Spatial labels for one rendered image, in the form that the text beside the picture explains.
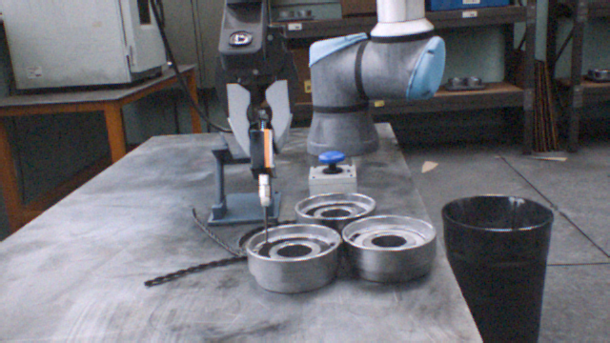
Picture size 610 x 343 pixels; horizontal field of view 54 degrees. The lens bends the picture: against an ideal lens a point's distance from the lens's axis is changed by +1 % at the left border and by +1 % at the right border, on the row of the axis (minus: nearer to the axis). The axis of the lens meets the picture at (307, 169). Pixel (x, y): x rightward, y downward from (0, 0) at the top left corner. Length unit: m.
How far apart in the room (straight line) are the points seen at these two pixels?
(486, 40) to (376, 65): 3.69
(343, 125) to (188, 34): 3.45
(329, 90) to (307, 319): 0.66
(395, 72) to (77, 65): 2.07
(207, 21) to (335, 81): 3.40
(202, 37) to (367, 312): 4.03
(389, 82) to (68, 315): 0.70
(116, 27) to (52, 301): 2.26
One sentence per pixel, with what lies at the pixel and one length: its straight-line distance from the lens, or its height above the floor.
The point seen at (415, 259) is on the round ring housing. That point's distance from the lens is 0.65.
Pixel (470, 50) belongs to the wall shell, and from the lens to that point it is 4.78.
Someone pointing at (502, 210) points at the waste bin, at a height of 0.38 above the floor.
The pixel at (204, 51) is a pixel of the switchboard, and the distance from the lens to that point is 4.55.
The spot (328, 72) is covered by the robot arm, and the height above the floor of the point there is 0.97.
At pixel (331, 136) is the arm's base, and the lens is 1.18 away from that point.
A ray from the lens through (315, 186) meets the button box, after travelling 0.88.
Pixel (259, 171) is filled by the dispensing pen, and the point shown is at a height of 0.91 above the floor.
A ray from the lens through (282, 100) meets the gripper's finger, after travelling 0.70.
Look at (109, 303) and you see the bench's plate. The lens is 0.69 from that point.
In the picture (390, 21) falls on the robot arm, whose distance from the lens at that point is 1.12.
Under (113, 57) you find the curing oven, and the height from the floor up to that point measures 0.93.
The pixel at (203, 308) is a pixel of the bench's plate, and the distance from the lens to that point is 0.64.
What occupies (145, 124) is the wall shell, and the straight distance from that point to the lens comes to 5.00.
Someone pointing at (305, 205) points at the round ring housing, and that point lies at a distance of 0.80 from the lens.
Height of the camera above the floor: 1.09
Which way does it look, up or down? 15 degrees down
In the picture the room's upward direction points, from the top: 4 degrees counter-clockwise
